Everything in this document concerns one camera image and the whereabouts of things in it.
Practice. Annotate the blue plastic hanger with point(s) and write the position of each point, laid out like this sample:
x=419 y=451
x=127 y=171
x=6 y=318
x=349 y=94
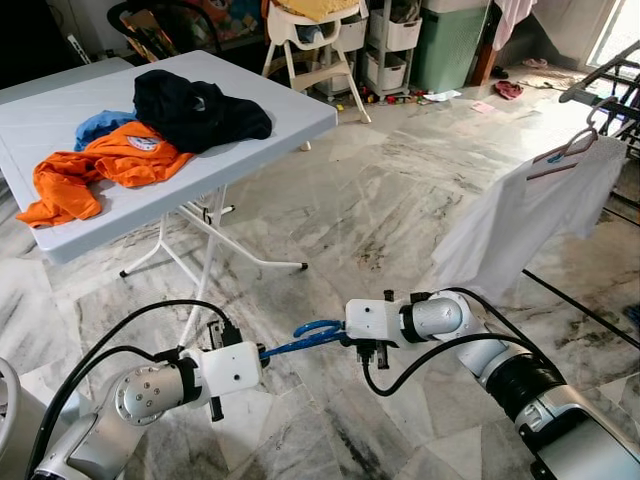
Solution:
x=320 y=330

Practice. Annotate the black garment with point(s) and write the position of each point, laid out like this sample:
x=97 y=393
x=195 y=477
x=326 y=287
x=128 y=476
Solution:
x=200 y=115

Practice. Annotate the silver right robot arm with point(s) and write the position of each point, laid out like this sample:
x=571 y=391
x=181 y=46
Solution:
x=440 y=318

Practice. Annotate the pink brown hanger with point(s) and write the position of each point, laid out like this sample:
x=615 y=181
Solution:
x=552 y=167

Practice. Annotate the white shirt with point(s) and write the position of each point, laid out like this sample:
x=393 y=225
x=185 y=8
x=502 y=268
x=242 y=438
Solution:
x=510 y=220

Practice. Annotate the orange shirt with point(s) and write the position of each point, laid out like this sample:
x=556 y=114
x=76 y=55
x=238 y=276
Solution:
x=120 y=160

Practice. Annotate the blue garment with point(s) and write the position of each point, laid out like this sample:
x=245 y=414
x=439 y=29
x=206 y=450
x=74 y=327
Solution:
x=100 y=125

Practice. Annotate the grey folding table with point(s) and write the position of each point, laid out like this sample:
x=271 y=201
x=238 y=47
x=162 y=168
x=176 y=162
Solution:
x=270 y=90

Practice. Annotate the white paper sheet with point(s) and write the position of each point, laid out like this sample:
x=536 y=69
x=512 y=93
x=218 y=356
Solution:
x=443 y=96

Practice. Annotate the small pink paper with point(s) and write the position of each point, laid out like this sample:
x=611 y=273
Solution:
x=482 y=106

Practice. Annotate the small red cloth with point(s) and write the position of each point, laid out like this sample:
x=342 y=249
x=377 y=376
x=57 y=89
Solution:
x=507 y=91

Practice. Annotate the grey plastic bench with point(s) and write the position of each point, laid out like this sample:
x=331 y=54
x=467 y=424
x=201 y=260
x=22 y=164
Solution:
x=60 y=78

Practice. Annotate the black folded stroller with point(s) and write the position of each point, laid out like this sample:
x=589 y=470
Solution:
x=160 y=30

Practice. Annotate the green plastic bin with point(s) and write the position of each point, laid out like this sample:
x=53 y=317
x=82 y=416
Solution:
x=450 y=50

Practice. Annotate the grey drawer trolley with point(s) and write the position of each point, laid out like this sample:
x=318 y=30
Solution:
x=393 y=40

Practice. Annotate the white baby high chair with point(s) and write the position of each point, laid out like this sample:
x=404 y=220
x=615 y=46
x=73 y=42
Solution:
x=300 y=30

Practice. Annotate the black metal drying rack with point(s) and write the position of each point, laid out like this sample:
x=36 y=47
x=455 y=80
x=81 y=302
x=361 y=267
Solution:
x=600 y=92

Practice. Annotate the yellow seat cushion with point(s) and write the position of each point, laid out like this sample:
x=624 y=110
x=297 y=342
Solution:
x=318 y=9

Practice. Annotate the pink hanging garment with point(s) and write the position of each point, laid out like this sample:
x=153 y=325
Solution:
x=515 y=20

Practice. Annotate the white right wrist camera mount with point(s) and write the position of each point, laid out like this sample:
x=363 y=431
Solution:
x=372 y=320

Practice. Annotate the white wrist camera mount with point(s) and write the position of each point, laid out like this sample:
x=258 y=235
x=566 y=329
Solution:
x=372 y=320
x=232 y=368

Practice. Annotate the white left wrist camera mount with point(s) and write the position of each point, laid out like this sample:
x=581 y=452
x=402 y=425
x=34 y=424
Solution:
x=232 y=368

